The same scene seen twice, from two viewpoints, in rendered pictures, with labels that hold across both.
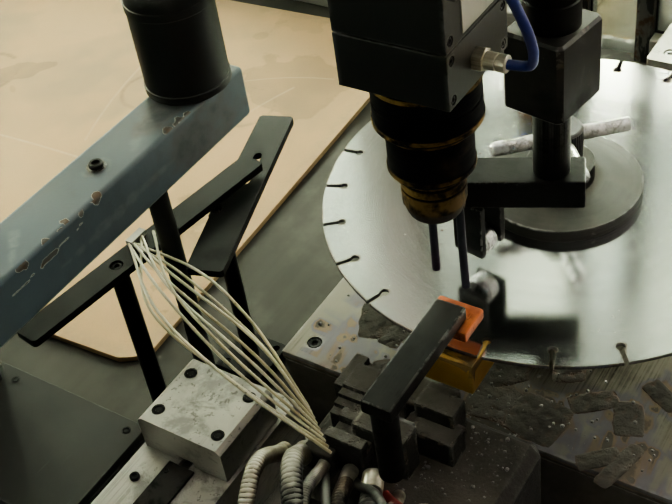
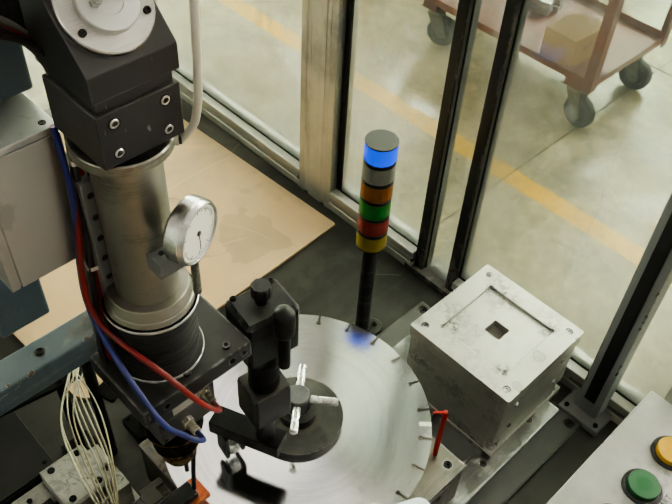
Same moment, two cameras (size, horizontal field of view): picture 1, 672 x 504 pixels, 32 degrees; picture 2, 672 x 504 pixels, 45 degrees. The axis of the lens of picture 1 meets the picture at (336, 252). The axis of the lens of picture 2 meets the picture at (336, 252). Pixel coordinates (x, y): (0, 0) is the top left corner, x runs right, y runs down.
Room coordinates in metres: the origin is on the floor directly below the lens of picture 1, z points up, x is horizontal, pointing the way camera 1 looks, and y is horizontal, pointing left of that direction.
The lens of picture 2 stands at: (0.08, -0.24, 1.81)
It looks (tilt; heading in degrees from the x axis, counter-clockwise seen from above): 46 degrees down; 5
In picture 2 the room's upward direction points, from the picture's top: 4 degrees clockwise
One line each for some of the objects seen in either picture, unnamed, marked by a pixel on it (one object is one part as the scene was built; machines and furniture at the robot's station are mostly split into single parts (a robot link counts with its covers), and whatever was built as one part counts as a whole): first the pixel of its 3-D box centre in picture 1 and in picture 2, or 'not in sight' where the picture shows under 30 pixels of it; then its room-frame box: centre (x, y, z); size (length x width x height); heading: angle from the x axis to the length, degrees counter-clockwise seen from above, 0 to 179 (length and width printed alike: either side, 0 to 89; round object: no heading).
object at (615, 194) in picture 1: (560, 174); (297, 412); (0.61, -0.16, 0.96); 0.11 x 0.11 x 0.03
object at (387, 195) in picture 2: not in sight; (377, 185); (0.91, -0.22, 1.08); 0.05 x 0.04 x 0.03; 52
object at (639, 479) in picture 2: not in sight; (642, 487); (0.62, -0.59, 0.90); 0.04 x 0.04 x 0.02
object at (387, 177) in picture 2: not in sight; (379, 167); (0.91, -0.22, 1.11); 0.05 x 0.04 x 0.03; 52
